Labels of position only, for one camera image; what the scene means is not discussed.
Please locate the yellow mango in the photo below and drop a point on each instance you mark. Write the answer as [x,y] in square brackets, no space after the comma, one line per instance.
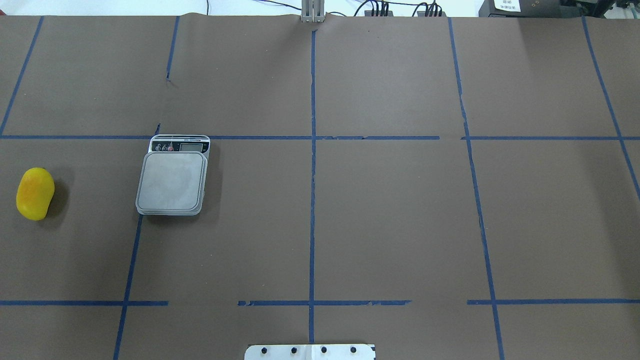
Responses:
[35,193]

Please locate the silver electronic kitchen scale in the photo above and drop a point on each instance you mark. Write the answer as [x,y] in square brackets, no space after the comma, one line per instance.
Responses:
[173,175]

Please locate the orange black usb hub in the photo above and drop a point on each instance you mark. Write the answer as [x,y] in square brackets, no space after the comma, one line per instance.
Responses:
[379,9]
[428,10]

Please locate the white mounting plate with bolts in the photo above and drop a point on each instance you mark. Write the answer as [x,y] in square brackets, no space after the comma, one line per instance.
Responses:
[336,351]

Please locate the black desktop computer box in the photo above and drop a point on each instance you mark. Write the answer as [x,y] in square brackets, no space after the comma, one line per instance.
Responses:
[553,9]

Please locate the aluminium frame post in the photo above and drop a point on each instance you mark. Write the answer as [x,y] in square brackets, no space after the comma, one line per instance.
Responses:
[313,11]

